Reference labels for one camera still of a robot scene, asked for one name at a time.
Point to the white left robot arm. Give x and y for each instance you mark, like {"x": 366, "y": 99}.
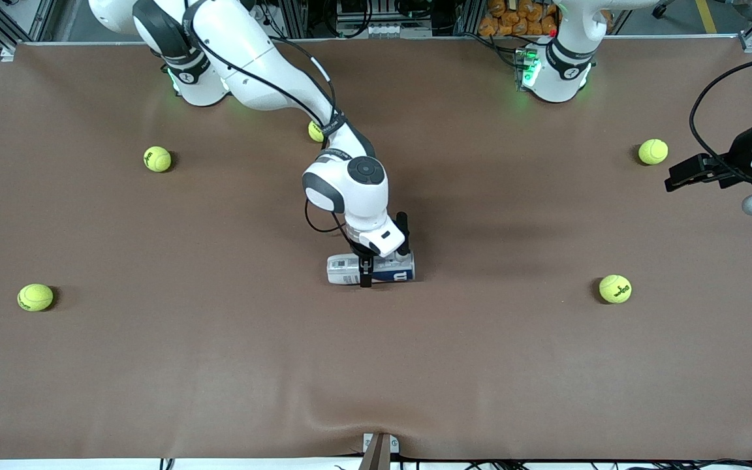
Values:
{"x": 562, "y": 72}

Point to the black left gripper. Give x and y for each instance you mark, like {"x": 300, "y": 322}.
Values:
{"x": 737, "y": 155}

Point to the silver clamp bracket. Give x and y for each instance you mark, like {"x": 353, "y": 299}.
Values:
{"x": 379, "y": 454}

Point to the yellow tennis ball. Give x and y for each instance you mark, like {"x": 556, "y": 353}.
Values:
{"x": 35, "y": 297}
{"x": 314, "y": 134}
{"x": 615, "y": 288}
{"x": 157, "y": 158}
{"x": 653, "y": 151}

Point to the white blue tennis ball can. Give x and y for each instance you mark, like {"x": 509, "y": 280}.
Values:
{"x": 343, "y": 269}

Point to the aluminium frame post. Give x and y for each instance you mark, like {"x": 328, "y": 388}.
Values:
{"x": 294, "y": 16}
{"x": 469, "y": 16}

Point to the grey electronics box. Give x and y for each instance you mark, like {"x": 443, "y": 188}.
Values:
{"x": 382, "y": 29}

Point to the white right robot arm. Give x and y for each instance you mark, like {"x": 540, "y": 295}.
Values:
{"x": 252, "y": 59}

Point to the brown table cover sheet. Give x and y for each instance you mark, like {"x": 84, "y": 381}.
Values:
{"x": 376, "y": 365}

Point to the pile of orange objects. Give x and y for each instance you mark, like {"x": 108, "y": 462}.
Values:
{"x": 513, "y": 16}

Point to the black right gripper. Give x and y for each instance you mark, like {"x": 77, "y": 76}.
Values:
{"x": 403, "y": 236}

